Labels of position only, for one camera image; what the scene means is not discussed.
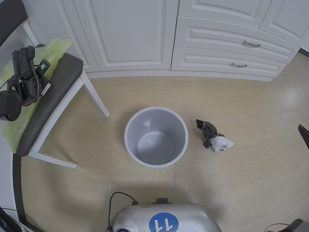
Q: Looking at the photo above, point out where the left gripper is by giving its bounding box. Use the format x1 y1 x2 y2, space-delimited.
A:
33 77 52 100

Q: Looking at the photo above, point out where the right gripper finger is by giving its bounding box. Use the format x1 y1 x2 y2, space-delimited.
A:
298 124 309 150

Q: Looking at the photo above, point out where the yellow-green plastic bag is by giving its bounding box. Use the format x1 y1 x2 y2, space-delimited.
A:
0 38 73 154

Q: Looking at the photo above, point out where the white printed paper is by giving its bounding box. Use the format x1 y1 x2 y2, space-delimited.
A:
210 136 235 153

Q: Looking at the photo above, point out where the black plastic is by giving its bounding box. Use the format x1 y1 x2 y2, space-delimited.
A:
196 119 225 149

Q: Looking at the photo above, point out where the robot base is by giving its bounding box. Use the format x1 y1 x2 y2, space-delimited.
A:
105 198 222 232

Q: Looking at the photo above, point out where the white trash bin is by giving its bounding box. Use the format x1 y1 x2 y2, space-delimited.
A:
124 106 189 168

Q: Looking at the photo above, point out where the white chair dark grey seat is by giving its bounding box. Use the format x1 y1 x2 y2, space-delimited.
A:
0 0 111 169

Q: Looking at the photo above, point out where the white wardrobe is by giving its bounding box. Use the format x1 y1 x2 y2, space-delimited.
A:
51 0 309 82

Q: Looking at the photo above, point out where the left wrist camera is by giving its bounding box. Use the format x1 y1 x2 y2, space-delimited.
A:
39 59 50 77

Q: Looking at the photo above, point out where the thin black cable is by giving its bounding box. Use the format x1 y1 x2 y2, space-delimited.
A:
262 223 290 232

